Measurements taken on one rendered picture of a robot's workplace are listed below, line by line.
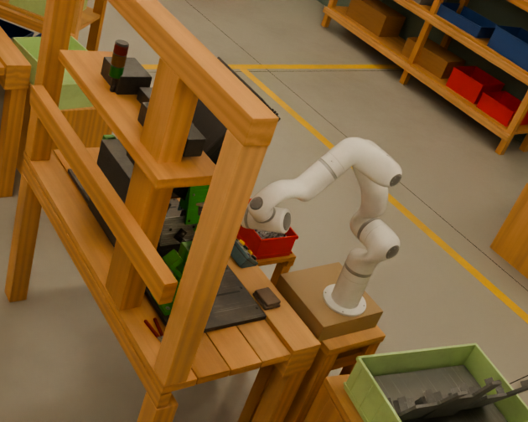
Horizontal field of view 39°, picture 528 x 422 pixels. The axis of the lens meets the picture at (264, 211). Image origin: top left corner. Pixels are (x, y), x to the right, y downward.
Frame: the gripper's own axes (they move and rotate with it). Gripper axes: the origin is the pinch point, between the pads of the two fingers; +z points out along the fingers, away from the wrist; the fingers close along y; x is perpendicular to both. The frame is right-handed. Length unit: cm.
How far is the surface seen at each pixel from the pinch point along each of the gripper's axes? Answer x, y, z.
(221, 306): 41.5, -24.8, 6.2
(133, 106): -35.0, 2.0, 31.1
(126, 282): 28.2, 9.5, 26.6
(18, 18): -88, -167, 257
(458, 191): 29, -435, 4
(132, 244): 10.8, 21.6, 15.8
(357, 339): 57, -63, -38
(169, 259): 19.5, 0.8, 14.2
